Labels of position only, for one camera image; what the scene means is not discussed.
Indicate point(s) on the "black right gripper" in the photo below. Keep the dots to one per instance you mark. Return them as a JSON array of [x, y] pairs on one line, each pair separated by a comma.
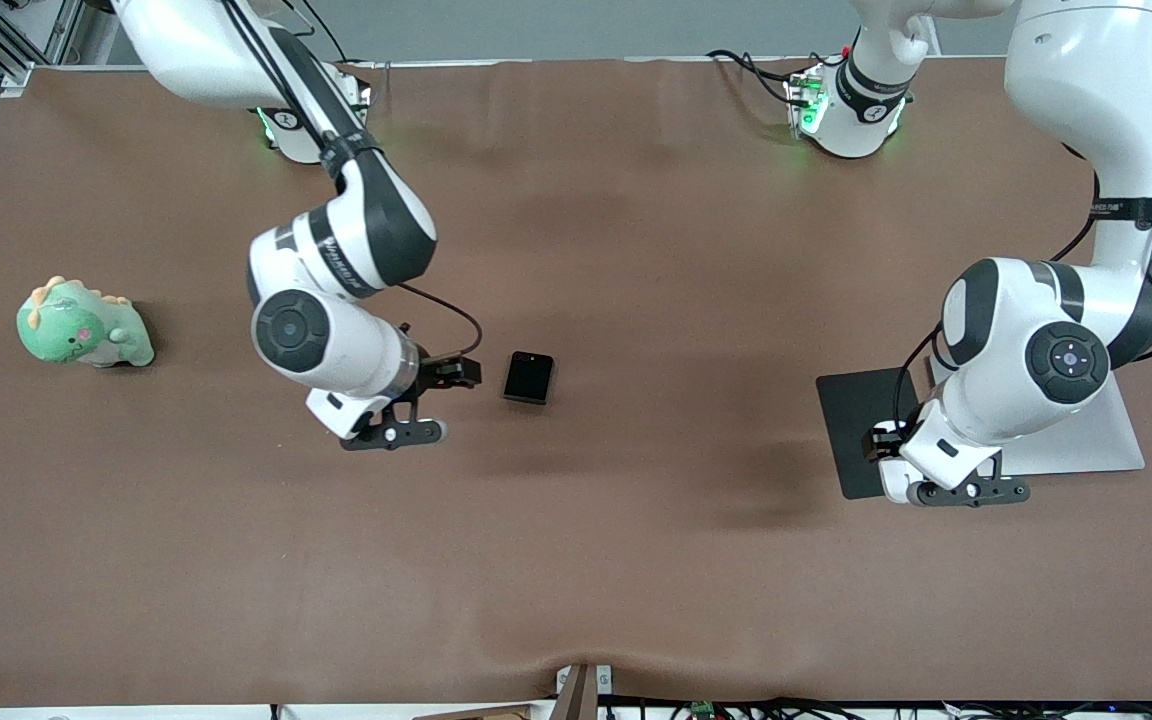
[[435, 373]]

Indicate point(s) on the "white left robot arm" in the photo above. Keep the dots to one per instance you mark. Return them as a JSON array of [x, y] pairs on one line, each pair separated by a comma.
[[1006, 340]]

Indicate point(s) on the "dark grey mouse pad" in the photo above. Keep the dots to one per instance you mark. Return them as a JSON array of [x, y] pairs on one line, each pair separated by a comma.
[[841, 420]]

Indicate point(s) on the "brown camera mount post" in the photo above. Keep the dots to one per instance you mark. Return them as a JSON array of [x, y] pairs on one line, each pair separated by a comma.
[[576, 700]]

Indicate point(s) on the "green dinosaur plush toy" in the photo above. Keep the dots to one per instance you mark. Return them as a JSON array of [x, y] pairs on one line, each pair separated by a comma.
[[61, 335]]

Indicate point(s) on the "brown table cover cloth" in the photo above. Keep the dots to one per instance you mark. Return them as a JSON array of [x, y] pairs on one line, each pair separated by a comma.
[[576, 550]]

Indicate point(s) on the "silver closed laptop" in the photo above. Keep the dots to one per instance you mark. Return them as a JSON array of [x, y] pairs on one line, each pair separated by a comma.
[[1086, 450]]

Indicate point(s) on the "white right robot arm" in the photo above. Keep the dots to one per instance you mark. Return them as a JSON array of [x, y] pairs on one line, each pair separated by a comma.
[[336, 345]]

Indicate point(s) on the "black phone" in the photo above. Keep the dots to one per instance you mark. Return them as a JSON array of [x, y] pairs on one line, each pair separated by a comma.
[[528, 378]]

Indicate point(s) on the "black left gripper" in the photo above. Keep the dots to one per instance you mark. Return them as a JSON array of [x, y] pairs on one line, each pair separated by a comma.
[[877, 441]]

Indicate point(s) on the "green circuit board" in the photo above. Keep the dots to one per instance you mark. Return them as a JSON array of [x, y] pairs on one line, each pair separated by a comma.
[[703, 711]]

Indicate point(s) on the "metal corner bracket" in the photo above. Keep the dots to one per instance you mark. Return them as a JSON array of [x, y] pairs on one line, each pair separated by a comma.
[[16, 80]]

